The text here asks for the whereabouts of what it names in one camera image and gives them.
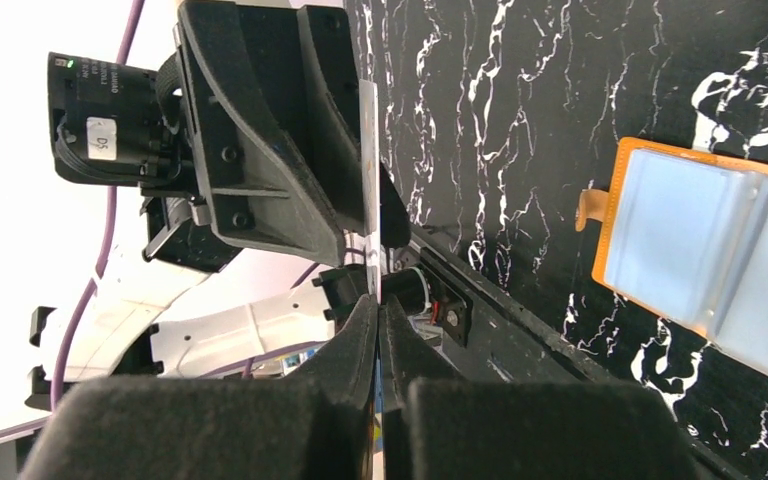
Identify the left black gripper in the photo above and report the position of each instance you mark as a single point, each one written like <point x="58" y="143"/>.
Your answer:
<point x="123" y="126"/>

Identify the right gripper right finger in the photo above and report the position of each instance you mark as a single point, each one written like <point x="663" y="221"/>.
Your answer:
<point x="439" y="425"/>

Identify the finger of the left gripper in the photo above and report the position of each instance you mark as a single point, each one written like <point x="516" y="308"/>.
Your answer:
<point x="332" y="91"/>

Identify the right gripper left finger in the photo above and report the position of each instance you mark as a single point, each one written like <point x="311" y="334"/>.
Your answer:
<point x="315" y="423"/>

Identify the silver white credit card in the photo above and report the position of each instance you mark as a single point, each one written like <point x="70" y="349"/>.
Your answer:
<point x="371" y="185"/>

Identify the orange card holder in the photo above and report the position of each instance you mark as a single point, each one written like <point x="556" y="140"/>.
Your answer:
<point x="684" y="234"/>

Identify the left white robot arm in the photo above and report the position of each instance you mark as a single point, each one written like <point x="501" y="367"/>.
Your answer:
<point x="126" y="332"/>

